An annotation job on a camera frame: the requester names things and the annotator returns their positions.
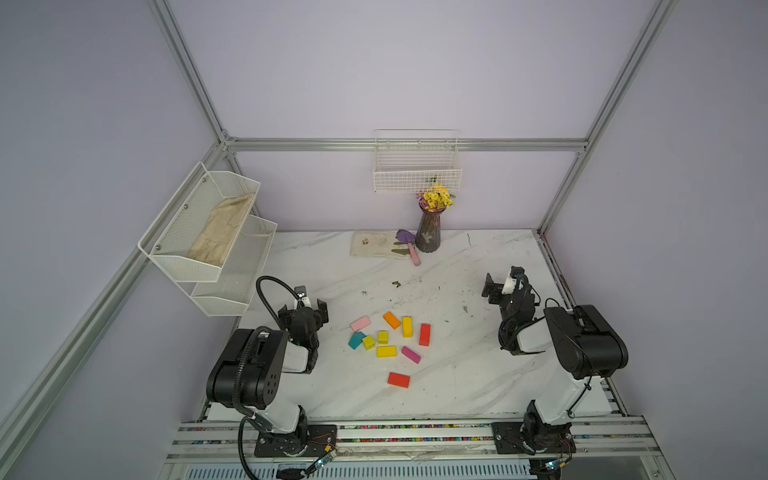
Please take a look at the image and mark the red arch wood block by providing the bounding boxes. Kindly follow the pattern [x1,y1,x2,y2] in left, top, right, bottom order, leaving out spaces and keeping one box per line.
[419,324,432,347]

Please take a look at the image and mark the yellow arch wood block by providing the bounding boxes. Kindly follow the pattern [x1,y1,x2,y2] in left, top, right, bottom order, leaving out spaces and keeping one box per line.
[402,316,414,338]

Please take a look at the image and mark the magenta wood block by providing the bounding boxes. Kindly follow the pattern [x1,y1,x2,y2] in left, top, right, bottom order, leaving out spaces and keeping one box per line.
[401,346,422,364]

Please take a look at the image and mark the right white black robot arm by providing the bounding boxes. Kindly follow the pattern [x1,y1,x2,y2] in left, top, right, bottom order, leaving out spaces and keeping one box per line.
[481,266,629,455]

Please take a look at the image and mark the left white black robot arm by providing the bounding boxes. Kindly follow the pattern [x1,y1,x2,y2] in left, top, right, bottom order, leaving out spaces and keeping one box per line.
[206,299,329,437]

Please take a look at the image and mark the teal wood block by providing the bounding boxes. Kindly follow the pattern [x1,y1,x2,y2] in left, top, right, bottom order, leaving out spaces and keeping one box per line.
[348,332,366,350]

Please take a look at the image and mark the pink wood block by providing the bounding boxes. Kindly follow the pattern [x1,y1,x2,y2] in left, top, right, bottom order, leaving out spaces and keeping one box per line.
[350,316,371,332]

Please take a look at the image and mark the yellow rectangular wood block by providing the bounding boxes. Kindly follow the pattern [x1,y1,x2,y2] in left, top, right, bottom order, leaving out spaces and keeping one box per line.
[376,345,398,359]

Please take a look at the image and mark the orange wood block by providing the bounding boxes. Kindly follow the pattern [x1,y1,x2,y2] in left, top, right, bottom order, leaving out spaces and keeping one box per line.
[383,312,401,330]

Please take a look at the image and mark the red rectangular wood block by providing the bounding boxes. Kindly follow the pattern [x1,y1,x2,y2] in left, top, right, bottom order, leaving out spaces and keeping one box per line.
[387,372,411,389]

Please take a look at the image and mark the lower white mesh shelf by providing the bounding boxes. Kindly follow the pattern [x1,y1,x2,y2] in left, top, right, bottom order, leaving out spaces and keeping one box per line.
[187,215,277,317]

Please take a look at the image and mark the white mesh shelf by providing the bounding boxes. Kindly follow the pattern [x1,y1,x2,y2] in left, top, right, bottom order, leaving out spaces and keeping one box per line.
[138,163,260,283]
[187,215,277,317]

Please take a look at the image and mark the purple glass vase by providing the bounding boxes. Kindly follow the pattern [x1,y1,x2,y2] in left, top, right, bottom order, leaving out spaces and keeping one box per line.
[415,202,444,253]

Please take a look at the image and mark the beige cloth in shelf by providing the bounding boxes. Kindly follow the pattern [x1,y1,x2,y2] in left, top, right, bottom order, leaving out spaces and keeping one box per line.
[188,194,255,267]

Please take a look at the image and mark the purple pink toy knife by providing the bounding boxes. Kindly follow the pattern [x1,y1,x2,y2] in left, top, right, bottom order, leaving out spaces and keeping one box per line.
[396,229,421,266]

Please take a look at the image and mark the yellow artificial flowers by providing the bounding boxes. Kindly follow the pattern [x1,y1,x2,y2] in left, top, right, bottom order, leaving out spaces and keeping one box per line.
[418,183,454,213]

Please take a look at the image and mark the upper white mesh shelf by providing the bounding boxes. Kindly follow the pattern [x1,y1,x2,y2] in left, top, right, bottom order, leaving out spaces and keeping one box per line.
[138,163,260,283]

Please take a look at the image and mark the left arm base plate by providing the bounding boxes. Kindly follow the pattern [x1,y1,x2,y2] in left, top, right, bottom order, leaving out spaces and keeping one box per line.
[253,424,338,458]

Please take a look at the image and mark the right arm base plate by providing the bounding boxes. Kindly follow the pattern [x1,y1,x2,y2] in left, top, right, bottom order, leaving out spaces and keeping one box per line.
[491,422,576,455]

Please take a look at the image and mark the aluminium front rail frame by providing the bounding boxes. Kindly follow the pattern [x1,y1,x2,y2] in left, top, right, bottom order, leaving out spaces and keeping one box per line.
[159,416,675,479]

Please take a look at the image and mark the white wire wall basket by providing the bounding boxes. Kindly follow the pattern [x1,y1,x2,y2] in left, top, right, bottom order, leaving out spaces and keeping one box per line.
[373,129,463,194]

